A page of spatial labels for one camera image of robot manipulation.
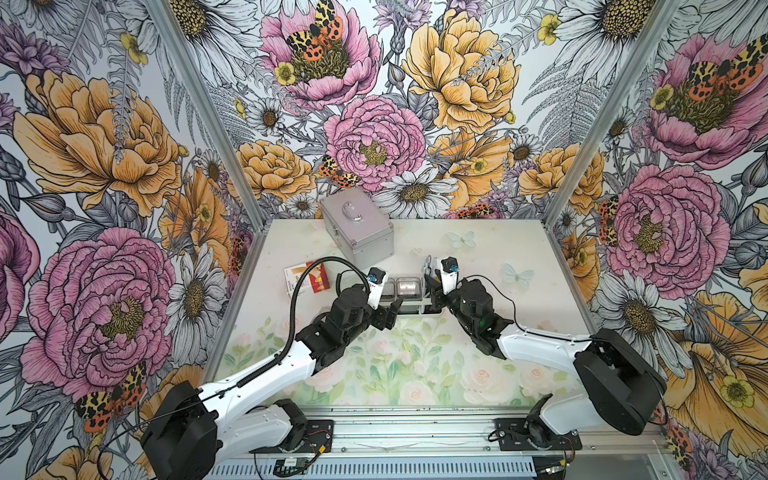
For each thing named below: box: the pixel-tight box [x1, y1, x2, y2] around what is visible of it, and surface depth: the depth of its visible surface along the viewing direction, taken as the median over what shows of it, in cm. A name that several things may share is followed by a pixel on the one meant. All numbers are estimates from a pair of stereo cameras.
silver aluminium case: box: [319, 186, 394, 271], surface depth 104 cm
